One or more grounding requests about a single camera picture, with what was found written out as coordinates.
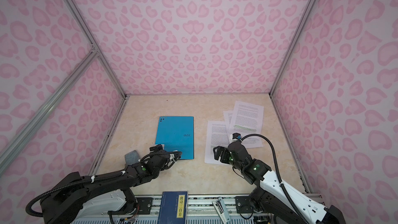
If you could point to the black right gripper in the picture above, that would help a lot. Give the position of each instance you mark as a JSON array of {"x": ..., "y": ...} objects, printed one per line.
[{"x": 225, "y": 152}]

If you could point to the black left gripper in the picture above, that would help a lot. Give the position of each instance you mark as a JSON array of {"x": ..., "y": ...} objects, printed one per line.
[{"x": 159, "y": 147}]

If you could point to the teal folder with black inside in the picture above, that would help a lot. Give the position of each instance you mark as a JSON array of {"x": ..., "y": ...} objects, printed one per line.
[{"x": 176, "y": 133}]

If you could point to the printed paper sheet top highlighted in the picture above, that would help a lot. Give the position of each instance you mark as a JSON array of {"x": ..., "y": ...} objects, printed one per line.
[{"x": 248, "y": 114}]

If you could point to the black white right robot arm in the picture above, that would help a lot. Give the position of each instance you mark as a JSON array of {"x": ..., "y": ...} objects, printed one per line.
[{"x": 272, "y": 194}]

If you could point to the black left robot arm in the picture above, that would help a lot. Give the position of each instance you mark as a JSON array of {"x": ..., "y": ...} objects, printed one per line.
[{"x": 77, "y": 196}]

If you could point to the printed paper sheet bottom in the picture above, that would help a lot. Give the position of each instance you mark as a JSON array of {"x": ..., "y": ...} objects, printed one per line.
[{"x": 216, "y": 136}]

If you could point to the grey sponge eraser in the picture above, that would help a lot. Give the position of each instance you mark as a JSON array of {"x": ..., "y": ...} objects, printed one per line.
[{"x": 132, "y": 158}]

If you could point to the blue book yellow label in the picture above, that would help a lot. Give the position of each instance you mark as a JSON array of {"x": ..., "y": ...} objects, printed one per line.
[{"x": 173, "y": 207}]

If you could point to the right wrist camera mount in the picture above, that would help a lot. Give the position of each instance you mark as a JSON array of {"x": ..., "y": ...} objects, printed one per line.
[{"x": 236, "y": 137}]

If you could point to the white clip on rail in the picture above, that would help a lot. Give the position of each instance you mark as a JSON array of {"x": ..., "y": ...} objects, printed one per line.
[{"x": 222, "y": 210}]

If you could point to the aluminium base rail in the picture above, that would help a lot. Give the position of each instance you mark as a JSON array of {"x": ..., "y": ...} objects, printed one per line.
[{"x": 201, "y": 209}]

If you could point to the aluminium frame post left rear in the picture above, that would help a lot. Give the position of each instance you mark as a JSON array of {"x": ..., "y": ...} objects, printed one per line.
[{"x": 83, "y": 25}]

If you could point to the aluminium frame post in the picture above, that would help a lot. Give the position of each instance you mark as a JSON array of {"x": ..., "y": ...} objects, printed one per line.
[
  {"x": 299, "y": 30},
  {"x": 83, "y": 25}
]

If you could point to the aluminium diagonal frame bar left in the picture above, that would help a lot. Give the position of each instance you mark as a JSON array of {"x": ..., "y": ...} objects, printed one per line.
[{"x": 20, "y": 141}]

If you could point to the aluminium frame post right rear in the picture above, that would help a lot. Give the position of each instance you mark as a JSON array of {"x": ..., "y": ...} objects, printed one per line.
[{"x": 299, "y": 30}]

